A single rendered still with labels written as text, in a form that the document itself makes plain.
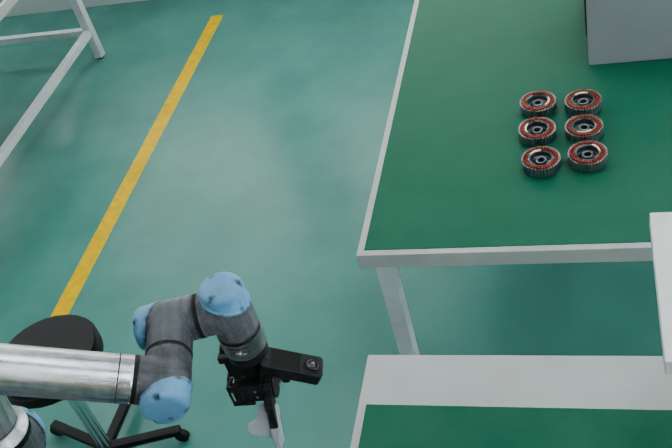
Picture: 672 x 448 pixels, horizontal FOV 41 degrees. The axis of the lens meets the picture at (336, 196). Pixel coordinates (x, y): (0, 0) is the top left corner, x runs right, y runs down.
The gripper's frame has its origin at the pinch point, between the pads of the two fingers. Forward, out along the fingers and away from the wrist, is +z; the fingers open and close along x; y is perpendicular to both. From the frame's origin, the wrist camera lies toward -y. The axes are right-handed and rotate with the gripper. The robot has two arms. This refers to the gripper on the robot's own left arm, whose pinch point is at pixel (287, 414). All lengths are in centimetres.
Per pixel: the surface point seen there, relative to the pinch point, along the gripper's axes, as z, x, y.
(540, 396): 40, -28, -47
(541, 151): 37, -112, -58
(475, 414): 40, -25, -32
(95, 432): 98, -74, 98
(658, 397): 40, -25, -72
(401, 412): 40, -28, -15
